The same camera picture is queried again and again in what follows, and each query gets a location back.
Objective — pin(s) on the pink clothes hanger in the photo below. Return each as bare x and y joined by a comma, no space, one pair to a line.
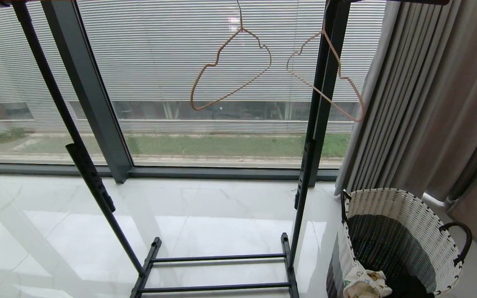
363,108
242,29

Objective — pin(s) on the cream printed garment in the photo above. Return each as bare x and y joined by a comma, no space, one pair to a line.
364,285

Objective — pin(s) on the black clothes rack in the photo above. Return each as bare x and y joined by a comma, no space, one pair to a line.
93,182

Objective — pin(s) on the white laundry basket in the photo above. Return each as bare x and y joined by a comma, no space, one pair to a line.
387,207

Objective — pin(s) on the window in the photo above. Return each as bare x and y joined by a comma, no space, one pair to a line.
97,103

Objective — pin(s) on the beige curtain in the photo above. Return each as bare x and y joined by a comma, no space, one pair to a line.
429,103

